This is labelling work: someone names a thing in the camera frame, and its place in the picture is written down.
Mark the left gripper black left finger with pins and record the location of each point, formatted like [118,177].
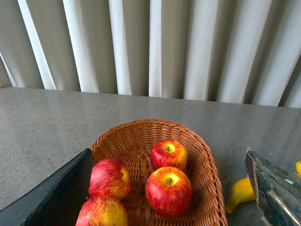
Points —
[57,200]

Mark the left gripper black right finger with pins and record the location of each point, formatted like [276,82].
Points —
[277,192]

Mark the yellow banana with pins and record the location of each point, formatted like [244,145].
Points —
[298,167]
[240,192]

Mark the red apple low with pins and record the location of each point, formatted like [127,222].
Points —
[168,191]

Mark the red yellow apple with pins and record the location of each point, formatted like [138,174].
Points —
[110,177]
[102,211]
[169,153]

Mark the orange wicker basket with apples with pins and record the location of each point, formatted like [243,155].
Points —
[132,142]

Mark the grey pleated curtain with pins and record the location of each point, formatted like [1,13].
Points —
[233,51]

